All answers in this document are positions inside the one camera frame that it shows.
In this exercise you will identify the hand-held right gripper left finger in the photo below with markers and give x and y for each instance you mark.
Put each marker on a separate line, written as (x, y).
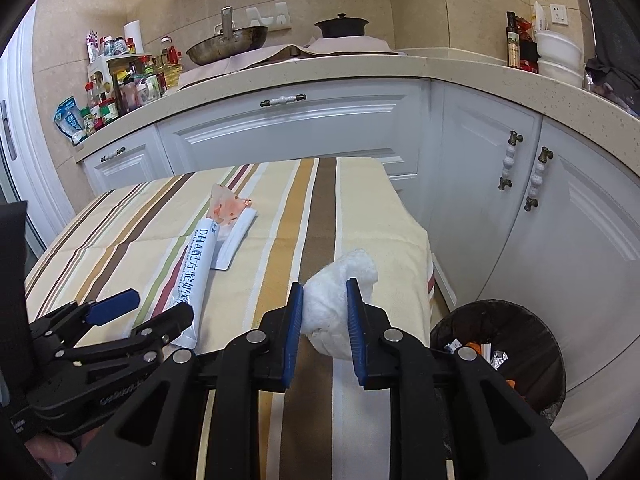
(295, 335)

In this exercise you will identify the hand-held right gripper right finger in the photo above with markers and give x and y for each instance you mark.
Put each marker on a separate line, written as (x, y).
(356, 330)

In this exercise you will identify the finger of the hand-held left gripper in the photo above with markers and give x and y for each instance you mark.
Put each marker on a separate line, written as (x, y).
(170, 322)
(112, 306)

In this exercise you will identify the white tissue wad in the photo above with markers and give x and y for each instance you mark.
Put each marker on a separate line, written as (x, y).
(330, 300)

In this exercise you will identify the long white printed packet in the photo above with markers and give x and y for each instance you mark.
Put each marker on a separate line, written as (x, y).
(200, 270)

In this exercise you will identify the black-lined trash bin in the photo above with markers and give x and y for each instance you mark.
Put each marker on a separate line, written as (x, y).
(530, 340)

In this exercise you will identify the person's left hand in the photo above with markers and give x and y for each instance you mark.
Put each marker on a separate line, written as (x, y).
(50, 450)

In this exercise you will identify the small white flat packet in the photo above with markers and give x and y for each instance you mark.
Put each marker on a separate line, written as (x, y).
(235, 242)

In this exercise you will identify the striped tablecloth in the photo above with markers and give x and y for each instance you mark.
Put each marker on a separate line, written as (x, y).
(350, 200)

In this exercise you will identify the pink clear wrapper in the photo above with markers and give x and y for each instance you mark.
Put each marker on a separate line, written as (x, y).
(227, 205)

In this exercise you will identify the group of condiment bottles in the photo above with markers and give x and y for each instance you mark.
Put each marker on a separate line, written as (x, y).
(130, 80)

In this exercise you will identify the paper towel roll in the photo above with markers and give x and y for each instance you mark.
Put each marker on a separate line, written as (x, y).
(133, 35)

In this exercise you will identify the steel wok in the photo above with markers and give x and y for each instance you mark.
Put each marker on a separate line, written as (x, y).
(225, 45)

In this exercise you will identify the beige stove cover cloth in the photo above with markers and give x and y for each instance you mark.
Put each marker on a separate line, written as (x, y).
(350, 46)

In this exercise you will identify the black lidded pot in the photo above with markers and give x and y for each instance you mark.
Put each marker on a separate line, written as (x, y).
(341, 27)

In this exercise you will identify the dark olive oil bottle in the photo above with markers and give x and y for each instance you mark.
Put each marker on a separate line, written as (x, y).
(513, 42)

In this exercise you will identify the white plastic bag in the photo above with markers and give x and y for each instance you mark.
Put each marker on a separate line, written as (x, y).
(539, 17)

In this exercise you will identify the dark cloth on counter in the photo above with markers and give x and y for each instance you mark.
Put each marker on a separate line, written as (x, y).
(615, 25)

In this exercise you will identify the white door frame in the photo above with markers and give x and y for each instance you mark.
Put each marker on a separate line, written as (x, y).
(30, 125)

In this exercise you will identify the white wall rack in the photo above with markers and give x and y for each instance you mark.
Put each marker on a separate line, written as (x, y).
(270, 15)

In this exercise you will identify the white wall socket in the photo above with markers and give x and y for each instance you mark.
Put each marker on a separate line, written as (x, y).
(559, 14)

